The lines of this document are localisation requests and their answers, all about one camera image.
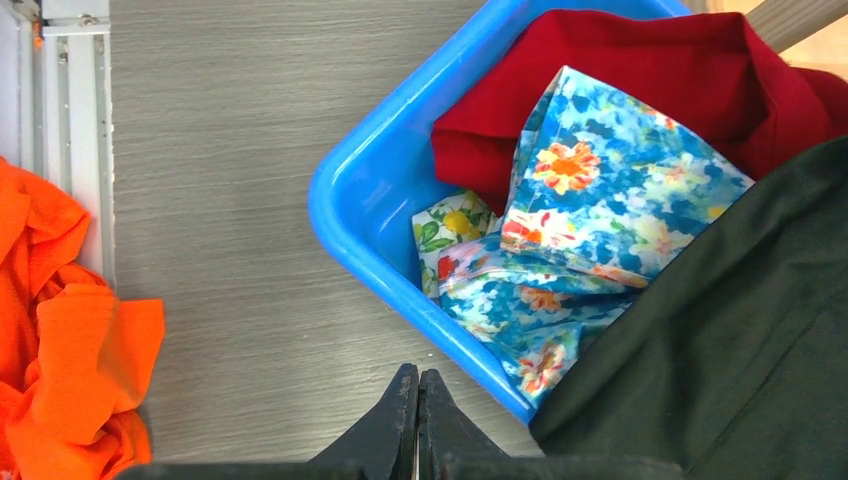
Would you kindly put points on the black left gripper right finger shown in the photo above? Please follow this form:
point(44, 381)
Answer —
point(452, 446)

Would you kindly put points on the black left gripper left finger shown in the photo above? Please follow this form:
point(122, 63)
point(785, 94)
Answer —
point(377, 446)

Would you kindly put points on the lemon print skirt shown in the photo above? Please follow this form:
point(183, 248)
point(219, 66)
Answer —
point(457, 218)

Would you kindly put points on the black garment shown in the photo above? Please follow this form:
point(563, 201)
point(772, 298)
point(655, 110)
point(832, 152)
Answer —
point(732, 364)

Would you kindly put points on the blue floral garment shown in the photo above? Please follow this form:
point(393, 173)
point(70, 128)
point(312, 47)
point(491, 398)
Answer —
point(605, 192)

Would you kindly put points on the red pleated skirt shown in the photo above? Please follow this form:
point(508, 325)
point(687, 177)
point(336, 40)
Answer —
point(710, 72)

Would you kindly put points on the blue plastic bin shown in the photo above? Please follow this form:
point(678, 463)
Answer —
point(364, 193)

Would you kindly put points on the orange cloth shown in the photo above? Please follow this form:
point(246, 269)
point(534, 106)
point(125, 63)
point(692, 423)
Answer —
point(76, 360)

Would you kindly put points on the wooden rack base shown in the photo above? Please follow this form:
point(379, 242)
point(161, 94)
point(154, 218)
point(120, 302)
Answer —
point(825, 50)

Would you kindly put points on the aluminium frame rail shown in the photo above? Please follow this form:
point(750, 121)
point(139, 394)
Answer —
point(56, 108)

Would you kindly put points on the wooden rack post left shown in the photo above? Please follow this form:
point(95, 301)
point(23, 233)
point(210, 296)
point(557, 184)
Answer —
point(782, 24)

